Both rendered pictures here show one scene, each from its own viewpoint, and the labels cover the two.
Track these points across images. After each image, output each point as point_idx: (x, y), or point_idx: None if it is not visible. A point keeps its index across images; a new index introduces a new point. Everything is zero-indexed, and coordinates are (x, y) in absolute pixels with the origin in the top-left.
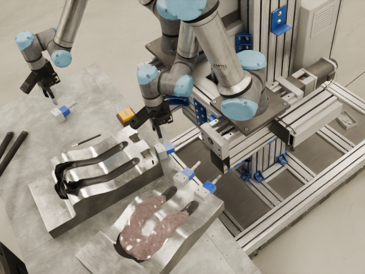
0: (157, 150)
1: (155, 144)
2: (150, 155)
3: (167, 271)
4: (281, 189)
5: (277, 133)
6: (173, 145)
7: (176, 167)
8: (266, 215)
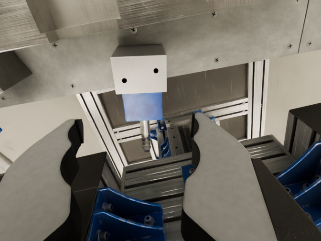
0: (125, 60)
1: (200, 56)
2: (96, 15)
3: None
4: (133, 144)
5: None
6: (136, 120)
7: (70, 89)
8: (106, 121)
